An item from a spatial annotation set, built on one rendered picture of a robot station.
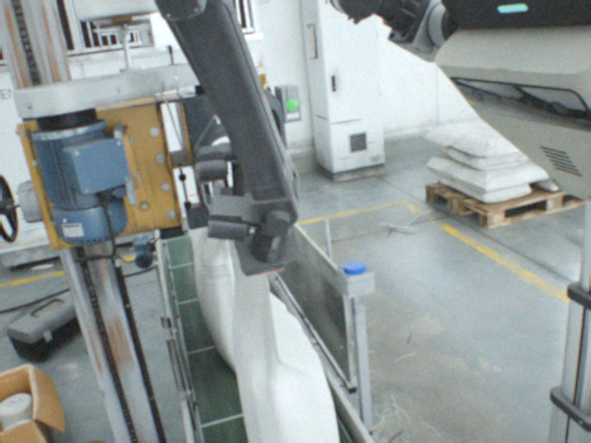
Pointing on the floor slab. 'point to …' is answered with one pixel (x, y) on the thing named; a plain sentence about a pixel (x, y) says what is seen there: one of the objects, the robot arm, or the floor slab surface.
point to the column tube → (132, 382)
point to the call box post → (362, 362)
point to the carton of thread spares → (34, 380)
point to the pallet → (489, 219)
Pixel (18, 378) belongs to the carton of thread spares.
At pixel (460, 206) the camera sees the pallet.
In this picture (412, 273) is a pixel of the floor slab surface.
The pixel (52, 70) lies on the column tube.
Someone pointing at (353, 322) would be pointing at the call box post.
